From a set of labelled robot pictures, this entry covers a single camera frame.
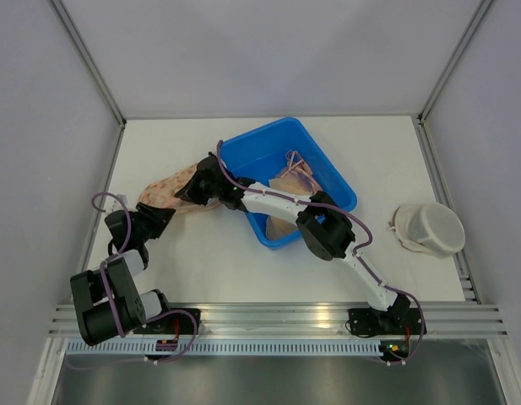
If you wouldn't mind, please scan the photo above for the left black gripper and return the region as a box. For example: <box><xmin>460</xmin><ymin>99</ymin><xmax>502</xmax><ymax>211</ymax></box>
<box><xmin>129</xmin><ymin>202</ymin><xmax>175</xmax><ymax>243</ymax></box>

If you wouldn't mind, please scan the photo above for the floral mesh laundry bag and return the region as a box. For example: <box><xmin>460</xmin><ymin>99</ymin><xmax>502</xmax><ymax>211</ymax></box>
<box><xmin>138</xmin><ymin>163</ymin><xmax>220</xmax><ymax>215</ymax></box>

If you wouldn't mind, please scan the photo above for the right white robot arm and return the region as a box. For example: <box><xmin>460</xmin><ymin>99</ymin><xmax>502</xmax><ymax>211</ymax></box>
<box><xmin>176</xmin><ymin>154</ymin><xmax>410</xmax><ymax>333</ymax></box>

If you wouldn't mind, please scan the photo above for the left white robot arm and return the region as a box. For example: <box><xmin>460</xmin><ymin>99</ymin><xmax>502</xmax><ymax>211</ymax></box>
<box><xmin>70</xmin><ymin>197</ymin><xmax>176</xmax><ymax>346</ymax></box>

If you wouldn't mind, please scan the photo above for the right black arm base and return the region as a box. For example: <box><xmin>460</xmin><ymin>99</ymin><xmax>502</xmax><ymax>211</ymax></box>
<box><xmin>345</xmin><ymin>308</ymin><xmax>426</xmax><ymax>338</ymax></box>

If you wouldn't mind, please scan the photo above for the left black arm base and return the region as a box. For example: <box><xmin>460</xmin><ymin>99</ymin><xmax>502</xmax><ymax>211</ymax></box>
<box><xmin>133</xmin><ymin>313</ymin><xmax>194</xmax><ymax>336</ymax></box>

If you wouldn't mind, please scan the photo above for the beige bra in bin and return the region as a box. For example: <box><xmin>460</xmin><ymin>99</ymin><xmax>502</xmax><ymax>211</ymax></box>
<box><xmin>266</xmin><ymin>150</ymin><xmax>323</xmax><ymax>240</ymax></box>

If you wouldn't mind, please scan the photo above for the white mesh laundry bag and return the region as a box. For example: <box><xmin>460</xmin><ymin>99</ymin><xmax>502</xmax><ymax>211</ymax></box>
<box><xmin>389</xmin><ymin>202</ymin><xmax>466</xmax><ymax>258</ymax></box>

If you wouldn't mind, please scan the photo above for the blue plastic bin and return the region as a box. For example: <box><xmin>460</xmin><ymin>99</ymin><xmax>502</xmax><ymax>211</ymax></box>
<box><xmin>220</xmin><ymin>116</ymin><xmax>358</xmax><ymax>251</ymax></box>

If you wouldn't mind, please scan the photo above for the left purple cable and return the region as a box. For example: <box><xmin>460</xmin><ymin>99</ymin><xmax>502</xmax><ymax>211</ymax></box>
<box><xmin>65</xmin><ymin>192</ymin><xmax>200</xmax><ymax>371</ymax></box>

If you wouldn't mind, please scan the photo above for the purple cable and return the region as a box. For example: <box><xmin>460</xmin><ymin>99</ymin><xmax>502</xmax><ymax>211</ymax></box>
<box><xmin>216</xmin><ymin>140</ymin><xmax>426</xmax><ymax>367</ymax></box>
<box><xmin>65</xmin><ymin>192</ymin><xmax>200</xmax><ymax>371</ymax></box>

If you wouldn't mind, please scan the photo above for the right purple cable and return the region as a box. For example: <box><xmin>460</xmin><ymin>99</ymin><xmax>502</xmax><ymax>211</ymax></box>
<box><xmin>216</xmin><ymin>140</ymin><xmax>426</xmax><ymax>367</ymax></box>

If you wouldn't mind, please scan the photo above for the aluminium mounting rail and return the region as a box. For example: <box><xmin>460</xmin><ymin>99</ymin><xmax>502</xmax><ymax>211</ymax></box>
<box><xmin>48</xmin><ymin>300</ymin><xmax>509</xmax><ymax>338</ymax></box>

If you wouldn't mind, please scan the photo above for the white slotted cable duct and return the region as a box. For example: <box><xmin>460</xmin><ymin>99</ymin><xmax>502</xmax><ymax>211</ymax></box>
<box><xmin>66</xmin><ymin>338</ymin><xmax>382</xmax><ymax>357</ymax></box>

